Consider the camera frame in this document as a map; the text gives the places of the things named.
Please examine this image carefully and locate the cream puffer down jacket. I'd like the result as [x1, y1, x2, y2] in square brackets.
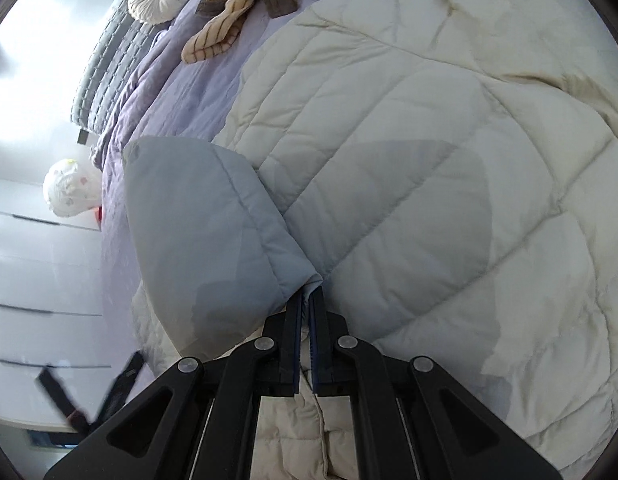
[117, 0, 618, 479]

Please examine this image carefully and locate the white drawer cabinet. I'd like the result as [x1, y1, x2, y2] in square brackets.
[0, 179, 134, 430]

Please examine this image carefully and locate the lavender plush bed blanket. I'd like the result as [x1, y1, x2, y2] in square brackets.
[90, 0, 450, 361]

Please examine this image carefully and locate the beige striped knit garment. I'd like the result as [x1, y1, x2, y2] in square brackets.
[181, 0, 300, 65]

